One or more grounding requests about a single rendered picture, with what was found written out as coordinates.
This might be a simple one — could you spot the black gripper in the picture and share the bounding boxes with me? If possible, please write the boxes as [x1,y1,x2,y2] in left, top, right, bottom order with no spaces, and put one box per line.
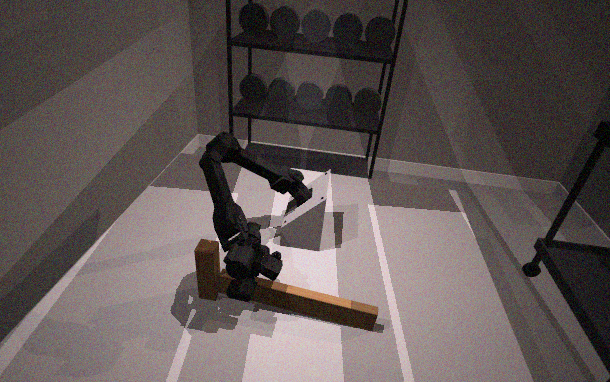
[227,245,270,302]

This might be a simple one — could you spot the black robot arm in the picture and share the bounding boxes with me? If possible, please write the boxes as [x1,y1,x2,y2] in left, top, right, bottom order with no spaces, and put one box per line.
[199,131,313,281]

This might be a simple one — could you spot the brown wooden board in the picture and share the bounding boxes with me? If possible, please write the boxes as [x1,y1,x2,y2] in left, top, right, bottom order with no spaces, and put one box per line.
[216,269,378,331]

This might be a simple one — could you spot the dark brown wooden post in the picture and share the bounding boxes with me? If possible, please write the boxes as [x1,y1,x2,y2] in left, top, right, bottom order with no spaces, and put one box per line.
[194,239,220,301]

